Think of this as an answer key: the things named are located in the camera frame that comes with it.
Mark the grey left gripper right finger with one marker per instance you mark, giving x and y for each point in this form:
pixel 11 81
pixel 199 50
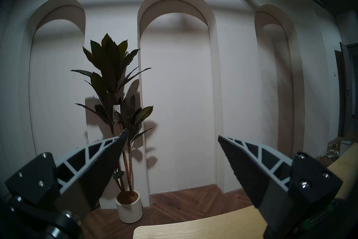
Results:
pixel 251 174

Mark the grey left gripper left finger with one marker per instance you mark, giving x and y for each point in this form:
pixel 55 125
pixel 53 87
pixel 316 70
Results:
pixel 95 174

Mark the white round plant pot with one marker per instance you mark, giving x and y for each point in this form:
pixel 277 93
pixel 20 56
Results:
pixel 129 210

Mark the white plant label tag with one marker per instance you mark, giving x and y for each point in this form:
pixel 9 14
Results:
pixel 116 112

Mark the pile of small packaging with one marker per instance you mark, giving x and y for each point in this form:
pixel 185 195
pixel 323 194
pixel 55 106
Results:
pixel 330 154

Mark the white enamel bucket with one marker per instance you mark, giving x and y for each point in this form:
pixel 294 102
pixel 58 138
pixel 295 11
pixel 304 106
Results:
pixel 345 147

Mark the tall dark green plant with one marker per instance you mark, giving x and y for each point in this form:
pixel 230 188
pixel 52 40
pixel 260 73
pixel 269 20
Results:
pixel 109 67

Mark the dark wooden door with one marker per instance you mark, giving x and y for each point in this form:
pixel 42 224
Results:
pixel 345 87

